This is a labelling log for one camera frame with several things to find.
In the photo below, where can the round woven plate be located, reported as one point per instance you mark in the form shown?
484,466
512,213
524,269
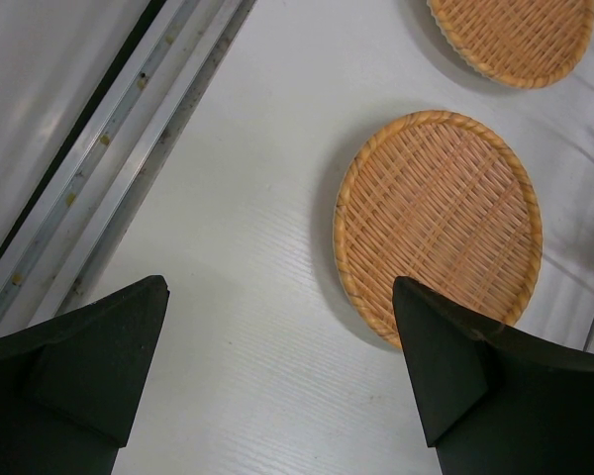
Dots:
520,44
439,197

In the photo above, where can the aluminium side rail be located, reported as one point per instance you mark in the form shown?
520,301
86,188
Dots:
58,253

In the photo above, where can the near round woven plate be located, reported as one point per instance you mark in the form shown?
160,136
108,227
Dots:
439,197

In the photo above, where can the far round woven plate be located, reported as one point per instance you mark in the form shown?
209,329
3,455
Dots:
520,44

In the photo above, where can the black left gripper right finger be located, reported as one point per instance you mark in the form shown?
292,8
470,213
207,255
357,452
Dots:
493,399

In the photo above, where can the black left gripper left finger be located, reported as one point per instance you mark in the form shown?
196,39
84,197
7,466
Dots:
70,387

